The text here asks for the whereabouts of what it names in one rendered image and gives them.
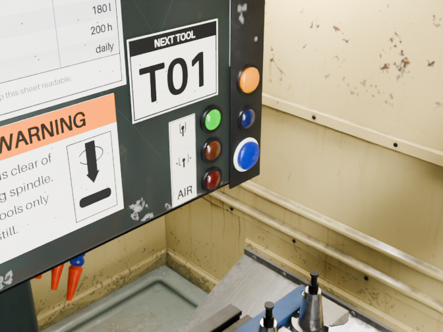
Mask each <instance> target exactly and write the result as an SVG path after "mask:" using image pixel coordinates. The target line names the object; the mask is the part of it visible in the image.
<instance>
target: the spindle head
mask: <svg viewBox="0 0 443 332"><path fill-rule="evenodd" d="M120 3H121V20H122V29H123V47H124V56H125V73H126V82H127V84H125V85H122V86H118V87H115V88H111V89H108V90H104V91H101V92H98V93H95V94H90V95H88V96H84V97H80V98H77V99H73V100H70V101H66V102H63V103H60V104H57V105H52V106H50V107H46V108H43V109H39V110H36V111H33V112H29V113H25V114H23V115H19V116H16V117H12V118H10V119H5V120H2V121H0V126H5V125H9V124H11V123H15V122H18V121H22V120H24V119H29V118H31V117H35V116H38V115H42V114H44V113H49V112H51V111H55V110H58V109H62V108H64V107H68V106H71V105H75V104H77V103H82V102H84V101H88V100H91V99H95V98H97V97H102V96H106V95H108V94H112V93H114V99H115V114H116V122H117V137H118V145H119V161H120V168H121V184H122V191H123V207H124V208H123V209H120V210H119V211H116V212H115V213H112V214H110V215H107V216H105V217H103V218H101V219H99V220H97V221H94V222H92V223H90V224H88V225H85V226H83V227H81V228H79V229H77V230H75V231H72V232H70V233H67V234H65V235H63V236H60V237H59V238H56V239H54V240H52V241H50V242H47V243H45V244H43V245H41V246H39V247H37V248H34V249H32V250H30V251H27V252H25V253H23V254H21V255H19V256H17V257H14V258H12V259H10V260H7V261H5V262H3V263H0V294H3V293H4V292H7V291H9V290H11V289H13V288H15V287H17V286H19V285H21V284H23V283H25V282H27V281H29V280H31V279H33V278H35V277H38V276H40V275H42V274H44V273H46V272H48V271H50V270H52V269H54V268H56V267H59V266H60V265H63V264H64V263H67V262H69V261H71V260H73V259H75V258H77V257H79V256H81V255H83V254H85V253H87V252H89V251H91V250H93V249H95V248H98V247H100V246H102V245H104V244H106V243H108V242H110V241H112V240H114V239H116V238H119V237H120V236H123V235H125V234H127V233H129V232H131V231H133V230H135V229H137V228H139V227H141V226H143V225H145V224H147V223H149V222H151V221H153V220H155V219H158V218H160V217H162V216H164V215H166V214H168V213H170V212H172V211H174V210H176V209H179V208H181V207H183V206H185V205H187V204H189V203H191V202H193V201H195V200H197V199H199V198H201V197H203V196H205V195H207V194H209V193H207V192H205V191H203V189H202V186H201V181H202V177H203V175H204V173H205V172H206V171H207V170H208V169H209V168H211V167H219V168H220V169H221V171H222V175H223V177H222V182H221V184H220V186H219V187H218V189H220V188H222V187H224V186H226V185H228V184H229V83H230V66H229V41H230V0H120ZM215 18H217V19H218V95H215V96H212V97H208V98H206V99H203V100H200V101H197V102H194V103H191V104H188V105H186V106H183V107H180V108H177V109H174V110H172V111H168V112H166V113H162V114H160V115H156V116H155V117H151V118H149V119H145V120H143V121H139V122H137V123H134V124H132V121H131V103H130V93H129V76H128V66H127V49H126V40H127V39H131V38H135V37H139V36H144V35H147V34H153V33H156V32H161V31H164V30H169V29H172V28H178V27H181V26H186V25H189V24H194V23H197V22H203V21H206V20H212V19H215ZM210 105H217V106H218V107H220V108H221V110H222V113H223V118H222V122H221V125H220V127H219V128H218V129H217V130H216V131H215V132H213V133H209V134H208V133H206V132H204V131H203V130H202V129H201V126H200V118H201V116H202V113H203V112H204V110H205V109H206V108H207V107H208V106H210ZM192 114H195V136H196V197H195V198H193V199H191V200H189V201H187V202H184V203H182V204H180V205H178V206H176V207H172V194H171V164H170V148H169V123H170V122H172V121H175V120H177V119H180V118H183V117H186V116H189V115H192ZM213 136H215V137H218V138H219V139H220V140H221V141H222V145H223V148H222V152H221V155H220V157H219V158H218V160H217V161H215V162H214V163H211V164H207V163H205V162H203V160H202V158H201V149H202V146H203V144H204V143H205V141H207V139H209V138H210V137H213ZM218 189H217V190H218Z"/></svg>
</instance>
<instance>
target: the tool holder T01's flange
mask: <svg viewBox="0 0 443 332"><path fill-rule="evenodd" d="M323 316H324V325H323V327H322V328H321V329H319V330H318V331H307V330H304V329H302V328H301V327H299V325H298V323H297V319H296V318H294V317H292V320H291V331H293V332H328V331H329V326H330V322H329V320H328V318H327V317H326V316H325V315H324V314H323Z"/></svg>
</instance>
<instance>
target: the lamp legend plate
mask: <svg viewBox="0 0 443 332"><path fill-rule="evenodd" d="M169 148H170V164H171V194H172V207H173V208H174V207H176V206H178V205H180V204H182V203H184V202H187V201H189V200H191V199H193V198H195V197H196V136H195V114H192V115H189V116H186V117H183V118H180V119H177V120H175V121H172V122H170V123H169Z"/></svg>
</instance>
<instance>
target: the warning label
mask: <svg viewBox="0 0 443 332"><path fill-rule="evenodd" d="M123 208H124V207H123V191H122V184H121V168H120V161H119V145H118V137H117V122H116V114H115V99H114V93H112V94H108V95H106V96H102V97H97V98H95V99H91V100H88V101H84V102H82V103H77V104H75V105H71V106H68V107H64V108H62V109H58V110H55V111H51V112H49V113H44V114H42V115H38V116H35V117H31V118H29V119H24V120H22V121H18V122H15V123H11V124H7V125H5V126H0V263H3V262H5V261H7V260H10V259H12V258H14V257H17V256H19V255H21V254H23V253H25V252H27V251H30V250H32V249H34V248H37V247H39V246H41V245H43V244H45V243H47V242H50V241H52V240H54V239H56V238H59V237H60V236H63V235H65V234H67V233H70V232H72V231H75V230H77V229H79V228H81V227H83V226H85V225H88V224H90V223H92V222H94V221H97V220H99V219H101V218H103V217H105V216H107V215H110V214H112V213H115V212H116V211H119V210H120V209H123Z"/></svg>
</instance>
